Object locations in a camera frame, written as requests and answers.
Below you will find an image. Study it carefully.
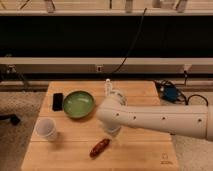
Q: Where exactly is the black phone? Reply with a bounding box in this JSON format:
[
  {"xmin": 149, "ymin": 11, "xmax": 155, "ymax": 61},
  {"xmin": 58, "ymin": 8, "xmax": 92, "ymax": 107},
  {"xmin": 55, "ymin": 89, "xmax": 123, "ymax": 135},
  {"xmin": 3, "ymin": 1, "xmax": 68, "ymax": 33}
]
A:
[{"xmin": 52, "ymin": 93, "xmax": 63, "ymax": 111}]

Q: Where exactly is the black hanging cable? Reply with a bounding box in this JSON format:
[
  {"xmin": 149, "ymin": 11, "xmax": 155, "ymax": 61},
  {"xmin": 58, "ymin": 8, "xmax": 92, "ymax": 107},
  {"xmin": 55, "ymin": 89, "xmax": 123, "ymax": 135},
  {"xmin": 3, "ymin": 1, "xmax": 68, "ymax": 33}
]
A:
[{"xmin": 105, "ymin": 7, "xmax": 148, "ymax": 77}]

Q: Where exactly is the green bowl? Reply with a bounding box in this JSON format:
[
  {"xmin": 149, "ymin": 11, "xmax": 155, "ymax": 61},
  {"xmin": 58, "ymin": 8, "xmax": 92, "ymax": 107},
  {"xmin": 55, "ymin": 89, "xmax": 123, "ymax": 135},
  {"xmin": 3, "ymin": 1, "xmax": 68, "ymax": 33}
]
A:
[{"xmin": 62, "ymin": 91, "xmax": 95, "ymax": 119}]

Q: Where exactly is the black chair base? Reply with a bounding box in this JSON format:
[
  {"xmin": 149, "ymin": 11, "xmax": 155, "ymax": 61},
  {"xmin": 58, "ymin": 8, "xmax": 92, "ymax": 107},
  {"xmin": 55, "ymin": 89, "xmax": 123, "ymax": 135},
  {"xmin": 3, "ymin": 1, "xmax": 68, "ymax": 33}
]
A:
[{"xmin": 0, "ymin": 114, "xmax": 20, "ymax": 125}]

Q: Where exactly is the white plastic cup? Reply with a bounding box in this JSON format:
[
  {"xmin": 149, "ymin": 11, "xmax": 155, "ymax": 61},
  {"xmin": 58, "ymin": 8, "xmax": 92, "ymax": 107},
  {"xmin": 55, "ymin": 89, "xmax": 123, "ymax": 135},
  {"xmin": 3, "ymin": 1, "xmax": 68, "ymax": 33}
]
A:
[{"xmin": 35, "ymin": 118, "xmax": 58, "ymax": 141}]

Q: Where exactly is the blue black cable bundle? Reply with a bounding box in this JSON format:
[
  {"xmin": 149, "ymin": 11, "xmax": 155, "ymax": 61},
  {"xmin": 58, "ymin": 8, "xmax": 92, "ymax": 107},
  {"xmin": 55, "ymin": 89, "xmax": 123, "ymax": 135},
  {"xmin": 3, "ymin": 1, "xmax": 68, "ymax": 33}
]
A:
[{"xmin": 154, "ymin": 79, "xmax": 210, "ymax": 107}]

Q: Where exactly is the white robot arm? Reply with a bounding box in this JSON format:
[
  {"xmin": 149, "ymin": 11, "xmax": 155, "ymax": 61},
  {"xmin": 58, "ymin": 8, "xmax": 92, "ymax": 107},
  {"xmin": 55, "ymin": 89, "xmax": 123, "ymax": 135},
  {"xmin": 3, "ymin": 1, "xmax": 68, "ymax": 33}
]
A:
[{"xmin": 96, "ymin": 90, "xmax": 213, "ymax": 141}]

